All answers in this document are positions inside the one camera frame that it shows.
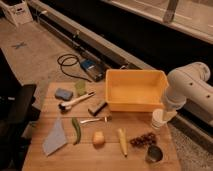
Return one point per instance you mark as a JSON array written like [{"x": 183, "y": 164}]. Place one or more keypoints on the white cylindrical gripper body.
[{"x": 160, "y": 117}]

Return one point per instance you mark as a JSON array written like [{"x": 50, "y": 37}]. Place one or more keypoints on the black chair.
[{"x": 16, "y": 111}]

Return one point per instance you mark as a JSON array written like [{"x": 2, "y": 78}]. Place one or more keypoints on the green bean pod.
[{"x": 77, "y": 128}]

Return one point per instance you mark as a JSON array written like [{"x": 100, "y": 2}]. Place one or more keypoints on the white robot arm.
[{"x": 188, "y": 82}]

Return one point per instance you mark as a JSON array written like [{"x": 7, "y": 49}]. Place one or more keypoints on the grey folded cloth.
[{"x": 55, "y": 139}]

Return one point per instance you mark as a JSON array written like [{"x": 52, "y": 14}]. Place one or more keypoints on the white cardboard box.
[{"x": 17, "y": 14}]

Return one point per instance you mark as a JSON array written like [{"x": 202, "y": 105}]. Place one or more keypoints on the blue and black power box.
[{"x": 92, "y": 69}]

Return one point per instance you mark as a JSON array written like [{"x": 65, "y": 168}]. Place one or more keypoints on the dark purple grape bunch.
[{"x": 144, "y": 140}]

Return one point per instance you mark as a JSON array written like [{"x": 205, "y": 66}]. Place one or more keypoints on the yellow plastic bin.
[{"x": 130, "y": 90}]

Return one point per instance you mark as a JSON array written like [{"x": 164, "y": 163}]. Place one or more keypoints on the black rectangular block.
[{"x": 97, "y": 108}]

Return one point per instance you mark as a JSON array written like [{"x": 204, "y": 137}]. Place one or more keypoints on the blue sponge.
[{"x": 63, "y": 94}]

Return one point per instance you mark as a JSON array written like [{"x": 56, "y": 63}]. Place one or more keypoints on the yellow corn cob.
[{"x": 123, "y": 141}]

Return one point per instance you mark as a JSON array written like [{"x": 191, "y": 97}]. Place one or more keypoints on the small metal cup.
[{"x": 154, "y": 154}]

